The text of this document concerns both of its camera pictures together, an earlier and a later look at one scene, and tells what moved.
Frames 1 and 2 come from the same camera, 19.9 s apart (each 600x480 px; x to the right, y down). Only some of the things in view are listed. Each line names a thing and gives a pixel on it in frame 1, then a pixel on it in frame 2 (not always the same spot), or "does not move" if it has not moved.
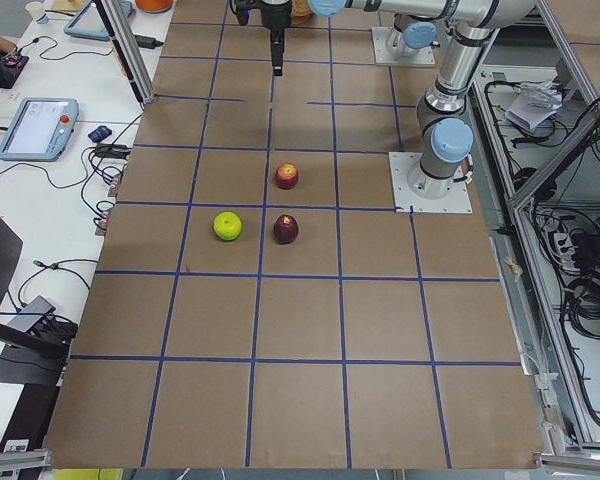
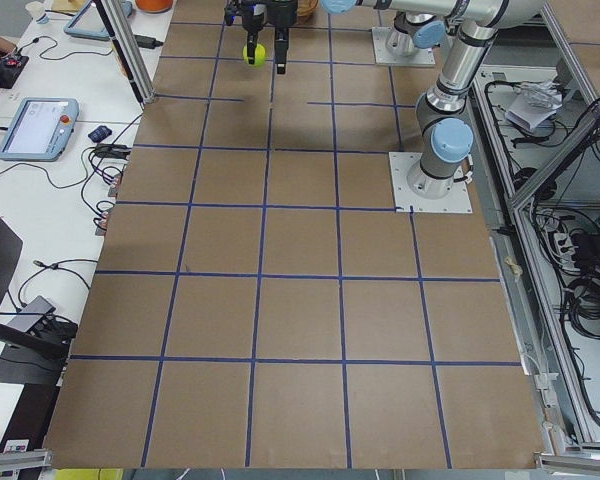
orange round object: x=154 y=6 does not move
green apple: x=227 y=225 -> x=259 y=55
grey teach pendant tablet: x=40 y=130 does not move
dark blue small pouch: x=100 y=133 does not move
